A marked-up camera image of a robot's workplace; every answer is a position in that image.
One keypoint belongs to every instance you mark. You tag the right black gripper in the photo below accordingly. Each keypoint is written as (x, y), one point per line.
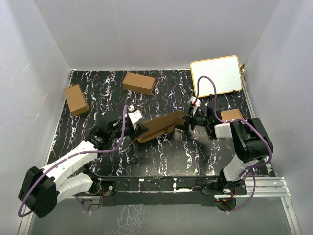
(189, 120)

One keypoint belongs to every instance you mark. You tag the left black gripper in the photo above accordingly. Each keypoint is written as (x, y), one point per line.
(140, 129)

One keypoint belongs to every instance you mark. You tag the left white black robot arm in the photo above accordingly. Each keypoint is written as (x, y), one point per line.
(43, 188)

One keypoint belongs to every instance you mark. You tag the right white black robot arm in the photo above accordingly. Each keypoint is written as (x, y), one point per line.
(250, 140)

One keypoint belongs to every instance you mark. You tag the folded cardboard box back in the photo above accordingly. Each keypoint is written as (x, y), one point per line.
(139, 83)

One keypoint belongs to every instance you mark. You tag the small cardboard box left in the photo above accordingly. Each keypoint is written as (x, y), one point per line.
(76, 100)

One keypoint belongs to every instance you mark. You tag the flat cardboard stack right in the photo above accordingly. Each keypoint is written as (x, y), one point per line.
(229, 115)

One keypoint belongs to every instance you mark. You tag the yellow framed whiteboard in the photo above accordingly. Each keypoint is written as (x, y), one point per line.
(216, 76)

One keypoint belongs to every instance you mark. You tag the black base bar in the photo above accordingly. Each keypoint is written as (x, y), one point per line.
(158, 190)

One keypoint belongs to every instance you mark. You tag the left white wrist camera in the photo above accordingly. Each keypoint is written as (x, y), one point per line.
(135, 116)

